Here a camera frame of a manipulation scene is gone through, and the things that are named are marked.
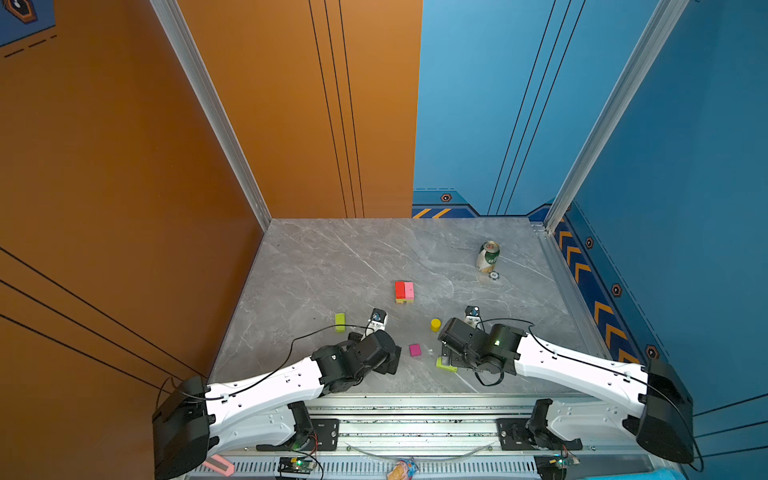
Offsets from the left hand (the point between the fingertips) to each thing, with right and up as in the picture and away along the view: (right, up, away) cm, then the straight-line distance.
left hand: (386, 343), depth 80 cm
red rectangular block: (+4, +12, +17) cm, 21 cm away
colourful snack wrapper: (+4, -24, -14) cm, 28 cm away
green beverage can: (+33, +23, +19) cm, 45 cm away
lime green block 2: (-15, +4, +12) cm, 19 cm away
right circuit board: (+41, -24, -11) cm, 49 cm away
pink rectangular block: (+7, +12, +16) cm, 21 cm away
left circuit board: (-20, -26, -10) cm, 34 cm away
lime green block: (+5, +9, +16) cm, 19 cm away
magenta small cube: (+8, -4, +7) cm, 12 cm away
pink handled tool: (-39, -25, -10) cm, 48 cm away
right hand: (+18, -3, -1) cm, 18 cm away
